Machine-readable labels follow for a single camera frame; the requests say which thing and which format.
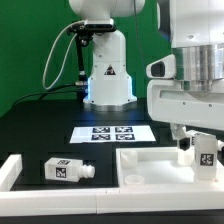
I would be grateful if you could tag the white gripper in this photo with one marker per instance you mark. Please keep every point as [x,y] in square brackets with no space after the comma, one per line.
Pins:
[167,102]

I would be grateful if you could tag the white square tabletop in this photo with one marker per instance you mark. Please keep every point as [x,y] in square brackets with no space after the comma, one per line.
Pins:
[155,165]

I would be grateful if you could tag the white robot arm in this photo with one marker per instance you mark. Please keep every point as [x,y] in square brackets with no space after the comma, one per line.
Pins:
[186,87]

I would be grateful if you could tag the white flat tag plate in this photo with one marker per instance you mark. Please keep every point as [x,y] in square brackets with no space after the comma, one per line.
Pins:
[101,134]

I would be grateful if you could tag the black camera on stand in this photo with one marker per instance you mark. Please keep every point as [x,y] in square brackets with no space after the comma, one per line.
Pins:
[85,43]

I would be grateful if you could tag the white U-shaped fence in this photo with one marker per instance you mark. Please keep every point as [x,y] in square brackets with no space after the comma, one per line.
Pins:
[150,198]

